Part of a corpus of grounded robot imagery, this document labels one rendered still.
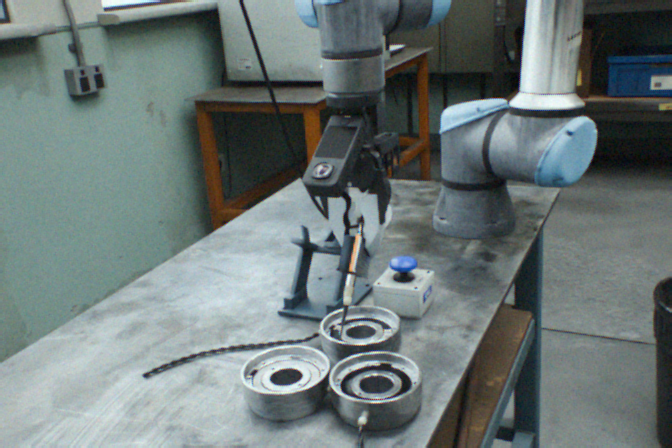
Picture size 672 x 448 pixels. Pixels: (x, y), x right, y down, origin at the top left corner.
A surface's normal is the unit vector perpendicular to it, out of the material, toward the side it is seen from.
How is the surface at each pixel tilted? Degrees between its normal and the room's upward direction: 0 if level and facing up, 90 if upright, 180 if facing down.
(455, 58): 90
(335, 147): 32
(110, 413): 0
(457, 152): 92
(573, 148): 98
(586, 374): 0
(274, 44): 90
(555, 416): 0
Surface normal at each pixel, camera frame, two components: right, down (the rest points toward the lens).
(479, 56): -0.42, 0.35
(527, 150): -0.70, 0.16
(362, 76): 0.29, 0.31
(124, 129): 0.90, 0.08
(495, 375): -0.07, -0.93
